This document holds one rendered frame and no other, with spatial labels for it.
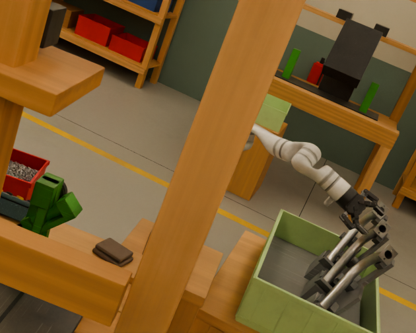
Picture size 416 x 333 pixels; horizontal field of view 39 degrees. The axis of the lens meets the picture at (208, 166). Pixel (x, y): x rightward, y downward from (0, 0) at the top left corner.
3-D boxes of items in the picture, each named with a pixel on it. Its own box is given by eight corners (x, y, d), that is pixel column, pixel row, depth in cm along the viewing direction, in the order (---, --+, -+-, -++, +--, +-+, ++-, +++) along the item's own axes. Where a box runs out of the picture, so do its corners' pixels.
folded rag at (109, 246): (133, 261, 175) (136, 253, 174) (117, 269, 168) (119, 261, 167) (107, 244, 179) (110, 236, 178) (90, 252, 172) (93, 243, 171)
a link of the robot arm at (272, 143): (297, 136, 208) (292, 159, 210) (245, 117, 226) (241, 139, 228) (280, 136, 201) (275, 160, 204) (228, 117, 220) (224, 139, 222)
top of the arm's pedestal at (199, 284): (138, 226, 214) (142, 217, 212) (220, 261, 212) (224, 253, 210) (107, 266, 184) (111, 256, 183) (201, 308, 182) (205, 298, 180)
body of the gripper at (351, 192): (338, 197, 193) (359, 217, 192) (353, 180, 196) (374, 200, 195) (329, 203, 200) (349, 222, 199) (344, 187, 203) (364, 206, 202)
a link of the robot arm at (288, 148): (321, 143, 196) (290, 132, 206) (305, 160, 193) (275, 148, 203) (326, 158, 201) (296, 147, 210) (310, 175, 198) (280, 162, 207)
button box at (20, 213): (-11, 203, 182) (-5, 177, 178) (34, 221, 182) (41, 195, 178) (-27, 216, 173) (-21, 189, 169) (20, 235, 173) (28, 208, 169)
